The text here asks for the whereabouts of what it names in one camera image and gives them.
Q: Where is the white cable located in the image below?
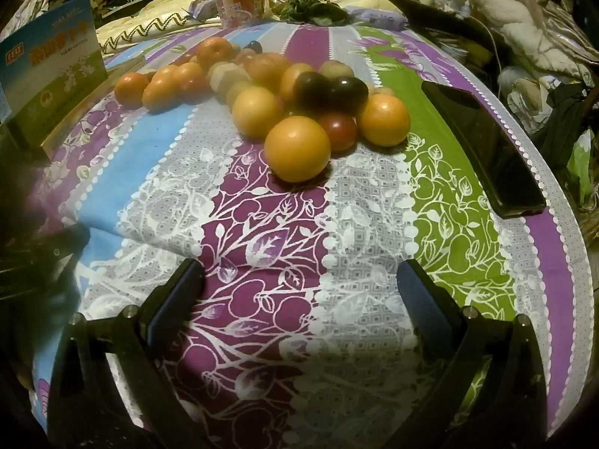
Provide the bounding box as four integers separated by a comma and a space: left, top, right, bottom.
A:
468, 14, 502, 89

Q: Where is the red and white cup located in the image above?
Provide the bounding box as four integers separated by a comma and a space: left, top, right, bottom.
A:
215, 0, 267, 29

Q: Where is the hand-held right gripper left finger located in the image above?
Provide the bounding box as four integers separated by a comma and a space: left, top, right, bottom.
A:
47, 257, 209, 449

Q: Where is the blue printed carton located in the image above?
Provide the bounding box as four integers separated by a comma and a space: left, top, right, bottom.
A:
0, 0, 113, 157

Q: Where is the striped floral bedsheet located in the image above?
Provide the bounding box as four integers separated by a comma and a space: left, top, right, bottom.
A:
28, 23, 595, 449

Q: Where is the purple patterned pouch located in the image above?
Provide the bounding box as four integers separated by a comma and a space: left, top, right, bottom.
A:
349, 7, 408, 33

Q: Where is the black smartphone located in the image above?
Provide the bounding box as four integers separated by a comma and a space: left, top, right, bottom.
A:
421, 79, 548, 219

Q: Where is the purple white plastic wrapper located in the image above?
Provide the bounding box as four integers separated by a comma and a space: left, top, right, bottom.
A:
189, 0, 221, 22

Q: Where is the small red plum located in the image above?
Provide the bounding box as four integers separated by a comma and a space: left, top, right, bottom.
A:
318, 112, 359, 153

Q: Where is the yellow patterned pillow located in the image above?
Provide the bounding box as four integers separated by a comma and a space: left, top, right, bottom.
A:
96, 0, 398, 54

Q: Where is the white fluffy cloth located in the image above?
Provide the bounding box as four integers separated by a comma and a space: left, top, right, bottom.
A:
468, 0, 562, 57

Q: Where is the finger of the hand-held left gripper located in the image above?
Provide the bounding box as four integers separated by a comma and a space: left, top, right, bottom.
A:
0, 223, 91, 286

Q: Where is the large round orange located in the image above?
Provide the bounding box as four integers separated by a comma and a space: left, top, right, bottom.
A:
264, 116, 332, 183

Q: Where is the pile of oranges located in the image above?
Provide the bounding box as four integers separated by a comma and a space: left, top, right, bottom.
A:
115, 37, 411, 147

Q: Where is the black side table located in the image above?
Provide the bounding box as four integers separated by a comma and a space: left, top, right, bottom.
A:
388, 0, 497, 59

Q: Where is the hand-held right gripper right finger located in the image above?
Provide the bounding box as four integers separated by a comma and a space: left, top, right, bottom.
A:
381, 257, 549, 449

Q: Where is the green plastic bag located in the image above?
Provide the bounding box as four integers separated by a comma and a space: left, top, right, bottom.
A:
566, 131, 596, 207

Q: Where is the black cloth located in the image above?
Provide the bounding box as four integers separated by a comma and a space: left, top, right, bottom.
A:
533, 82, 599, 160

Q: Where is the peeled banana chunk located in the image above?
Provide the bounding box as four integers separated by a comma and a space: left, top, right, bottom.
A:
208, 63, 251, 95

